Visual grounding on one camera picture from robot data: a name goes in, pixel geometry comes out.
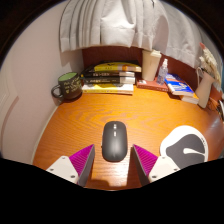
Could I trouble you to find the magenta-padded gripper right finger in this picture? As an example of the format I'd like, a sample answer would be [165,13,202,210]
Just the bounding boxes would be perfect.
[132,143,181,187]

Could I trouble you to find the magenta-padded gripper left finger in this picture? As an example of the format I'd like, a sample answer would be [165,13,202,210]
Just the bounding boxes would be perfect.
[45,143,96,188]

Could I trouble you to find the dark grey computer mouse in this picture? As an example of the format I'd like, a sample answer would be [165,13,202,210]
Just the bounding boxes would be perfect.
[101,120,128,163]

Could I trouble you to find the white and grey mouse pad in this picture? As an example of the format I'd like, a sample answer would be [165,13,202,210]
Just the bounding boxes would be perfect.
[159,125,210,170]

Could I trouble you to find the green and black mug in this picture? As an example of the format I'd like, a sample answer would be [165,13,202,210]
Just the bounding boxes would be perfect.
[50,71,83,102]

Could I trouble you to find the red book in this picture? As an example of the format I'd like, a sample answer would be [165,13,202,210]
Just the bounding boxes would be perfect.
[136,79,170,93]

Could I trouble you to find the white and yellow book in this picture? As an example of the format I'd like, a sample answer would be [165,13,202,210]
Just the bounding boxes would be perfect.
[81,83,135,95]

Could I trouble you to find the orange book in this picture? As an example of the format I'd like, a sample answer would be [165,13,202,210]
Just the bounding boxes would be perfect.
[179,93,200,105]

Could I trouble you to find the blue book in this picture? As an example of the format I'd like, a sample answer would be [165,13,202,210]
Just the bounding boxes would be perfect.
[164,73,195,97]

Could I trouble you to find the grey book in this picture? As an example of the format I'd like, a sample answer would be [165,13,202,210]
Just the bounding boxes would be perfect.
[82,76,136,85]

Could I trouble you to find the clear spray bottle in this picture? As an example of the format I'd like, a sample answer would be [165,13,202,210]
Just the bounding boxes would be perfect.
[156,58,169,86]

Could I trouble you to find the white ceramic vase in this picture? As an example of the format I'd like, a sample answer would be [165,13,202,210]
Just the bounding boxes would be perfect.
[194,67,217,109]

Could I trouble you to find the cream tumbler with lid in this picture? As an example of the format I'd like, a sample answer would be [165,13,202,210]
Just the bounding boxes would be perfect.
[141,49,162,82]

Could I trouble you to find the white curtain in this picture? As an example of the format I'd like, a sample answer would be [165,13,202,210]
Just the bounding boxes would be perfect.
[59,0,214,68]

